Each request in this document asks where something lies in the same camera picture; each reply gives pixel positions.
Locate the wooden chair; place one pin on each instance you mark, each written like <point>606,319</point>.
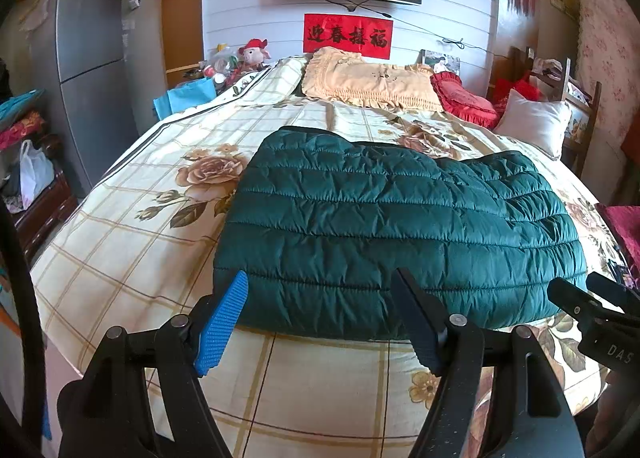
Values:
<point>582,103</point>

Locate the pile of small items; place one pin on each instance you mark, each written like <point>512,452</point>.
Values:
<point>220,68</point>

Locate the floral curtain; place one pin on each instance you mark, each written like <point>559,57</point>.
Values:
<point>610,58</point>

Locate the white pillow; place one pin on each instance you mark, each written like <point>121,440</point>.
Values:
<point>535,123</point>

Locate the blue cloth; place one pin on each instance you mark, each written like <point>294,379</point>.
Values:
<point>190,98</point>

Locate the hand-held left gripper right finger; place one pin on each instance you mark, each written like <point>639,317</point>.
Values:
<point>417,323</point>

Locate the green quilted jacket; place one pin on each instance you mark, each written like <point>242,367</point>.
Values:
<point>375,218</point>

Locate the white plastic bag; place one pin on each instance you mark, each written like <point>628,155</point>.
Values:
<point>35,173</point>

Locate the red garment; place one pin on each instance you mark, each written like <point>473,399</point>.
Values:
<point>520,89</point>

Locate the bed with floral sheet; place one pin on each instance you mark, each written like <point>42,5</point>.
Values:
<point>125,248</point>

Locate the stack of folded blankets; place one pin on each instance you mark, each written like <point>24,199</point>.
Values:
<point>20,118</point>

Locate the red ruffled pillow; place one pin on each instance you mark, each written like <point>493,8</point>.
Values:
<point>465,100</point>

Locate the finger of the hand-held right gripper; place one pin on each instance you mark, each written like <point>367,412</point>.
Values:
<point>607,288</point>
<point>570,294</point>

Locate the beige frilled pillow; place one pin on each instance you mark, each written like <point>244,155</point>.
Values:
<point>370,80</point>

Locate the grey refrigerator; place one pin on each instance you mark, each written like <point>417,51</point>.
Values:
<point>85,68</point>

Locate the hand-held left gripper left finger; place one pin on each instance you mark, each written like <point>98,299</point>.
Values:
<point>222,323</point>

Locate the dark wooden cabinet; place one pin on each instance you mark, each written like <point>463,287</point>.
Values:
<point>50,218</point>

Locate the dark red blanket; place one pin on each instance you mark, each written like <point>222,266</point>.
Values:
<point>622,233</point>

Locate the red wall banner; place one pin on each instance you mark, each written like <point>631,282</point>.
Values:
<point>347,35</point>

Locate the wooden door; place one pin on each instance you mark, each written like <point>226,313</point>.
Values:
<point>182,28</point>

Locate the plush toy with red hat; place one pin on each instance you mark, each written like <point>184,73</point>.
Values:
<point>254,55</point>

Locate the framed photo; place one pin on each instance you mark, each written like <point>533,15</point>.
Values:
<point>440,60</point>

